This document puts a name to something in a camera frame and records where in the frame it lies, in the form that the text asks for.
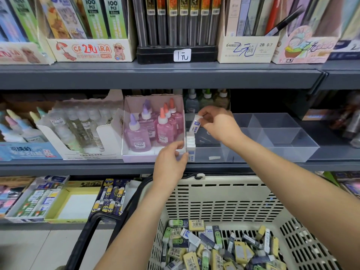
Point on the person's right hand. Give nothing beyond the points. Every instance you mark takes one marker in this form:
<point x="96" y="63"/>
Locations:
<point x="222" y="126"/>

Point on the person's left hand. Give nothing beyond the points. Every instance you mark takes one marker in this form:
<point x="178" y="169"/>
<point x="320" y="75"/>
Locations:
<point x="169" y="168"/>

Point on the beige shopping basket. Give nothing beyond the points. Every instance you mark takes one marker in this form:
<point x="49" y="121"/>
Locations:
<point x="225" y="199"/>

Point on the pile of erasers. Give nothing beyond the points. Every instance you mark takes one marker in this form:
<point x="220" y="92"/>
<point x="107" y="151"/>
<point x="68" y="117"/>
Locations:
<point x="225" y="250"/>

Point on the grey store shelves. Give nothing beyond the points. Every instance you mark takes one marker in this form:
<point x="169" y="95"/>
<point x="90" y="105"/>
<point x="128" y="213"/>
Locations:
<point x="112" y="76"/>

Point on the person's left forearm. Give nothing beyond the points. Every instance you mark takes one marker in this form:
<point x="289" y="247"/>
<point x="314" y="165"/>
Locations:
<point x="140" y="233"/>

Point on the person's right forearm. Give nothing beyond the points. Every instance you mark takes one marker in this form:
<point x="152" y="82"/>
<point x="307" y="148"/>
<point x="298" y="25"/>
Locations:
<point x="298" y="194"/>

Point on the pink glue display box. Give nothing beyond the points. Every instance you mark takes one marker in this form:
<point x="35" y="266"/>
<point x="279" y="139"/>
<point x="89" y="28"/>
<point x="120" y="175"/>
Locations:
<point x="152" y="157"/>

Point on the white glue display box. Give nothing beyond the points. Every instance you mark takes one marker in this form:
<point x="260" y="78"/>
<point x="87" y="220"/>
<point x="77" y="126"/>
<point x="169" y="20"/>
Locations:
<point x="109" y="143"/>

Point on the white pencil display box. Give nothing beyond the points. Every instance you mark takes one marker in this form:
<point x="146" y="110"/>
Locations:
<point x="247" y="50"/>

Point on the yellow empty display box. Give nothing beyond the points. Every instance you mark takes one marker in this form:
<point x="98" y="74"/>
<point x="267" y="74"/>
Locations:
<point x="73" y="205"/>

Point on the colourful pencil display box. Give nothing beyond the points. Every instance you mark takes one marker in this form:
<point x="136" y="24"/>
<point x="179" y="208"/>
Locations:
<point x="306" y="49"/>

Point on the white eraser display box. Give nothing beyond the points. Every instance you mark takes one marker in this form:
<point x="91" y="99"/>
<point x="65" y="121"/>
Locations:
<point x="34" y="202"/>

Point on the cartoon print display box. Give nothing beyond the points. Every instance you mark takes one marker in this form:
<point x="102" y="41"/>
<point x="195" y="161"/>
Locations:
<point x="90" y="51"/>

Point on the blue white display box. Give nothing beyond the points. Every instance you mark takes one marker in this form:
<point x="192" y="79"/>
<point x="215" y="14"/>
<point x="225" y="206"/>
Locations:
<point x="346" y="49"/>

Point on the pastel lead display box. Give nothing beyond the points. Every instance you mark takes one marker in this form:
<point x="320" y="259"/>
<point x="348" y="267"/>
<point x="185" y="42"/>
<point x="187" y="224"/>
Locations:
<point x="19" y="53"/>

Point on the translucent glue bottle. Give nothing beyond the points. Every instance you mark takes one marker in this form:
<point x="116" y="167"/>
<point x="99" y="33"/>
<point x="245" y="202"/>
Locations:
<point x="207" y="102"/>
<point x="192" y="103"/>
<point x="223" y="101"/>

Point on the pink glue bottle orange cap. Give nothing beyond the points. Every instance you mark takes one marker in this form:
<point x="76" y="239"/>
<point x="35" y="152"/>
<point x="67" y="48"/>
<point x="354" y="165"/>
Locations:
<point x="175" y="123"/>
<point x="180" y="114"/>
<point x="166" y="132"/>

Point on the pink glue bottle purple cap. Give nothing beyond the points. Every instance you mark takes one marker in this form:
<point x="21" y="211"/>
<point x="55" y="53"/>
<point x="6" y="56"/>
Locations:
<point x="149" y="123"/>
<point x="138" y="139"/>

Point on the clear plastic divider tray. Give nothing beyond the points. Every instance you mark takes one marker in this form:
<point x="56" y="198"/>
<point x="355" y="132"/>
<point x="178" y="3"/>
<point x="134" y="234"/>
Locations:
<point x="281" y="143"/>

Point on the dark blue yellow packets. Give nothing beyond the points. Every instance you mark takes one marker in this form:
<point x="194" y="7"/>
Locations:
<point x="112" y="195"/>

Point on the white price label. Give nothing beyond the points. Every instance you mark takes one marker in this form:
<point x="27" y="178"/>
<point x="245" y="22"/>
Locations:
<point x="182" y="55"/>

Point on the row of clear glue bottles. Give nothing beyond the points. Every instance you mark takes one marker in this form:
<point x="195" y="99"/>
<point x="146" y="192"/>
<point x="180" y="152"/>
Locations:
<point x="84" y="126"/>

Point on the black lead tube display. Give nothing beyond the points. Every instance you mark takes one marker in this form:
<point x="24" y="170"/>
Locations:
<point x="154" y="55"/>

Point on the black pen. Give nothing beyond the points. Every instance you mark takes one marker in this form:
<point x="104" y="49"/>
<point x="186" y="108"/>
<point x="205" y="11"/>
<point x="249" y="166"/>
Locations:
<point x="284" y="21"/>

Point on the pink stationery packets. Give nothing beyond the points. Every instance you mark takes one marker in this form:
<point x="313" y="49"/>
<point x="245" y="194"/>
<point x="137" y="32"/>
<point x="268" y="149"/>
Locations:
<point x="12" y="196"/>

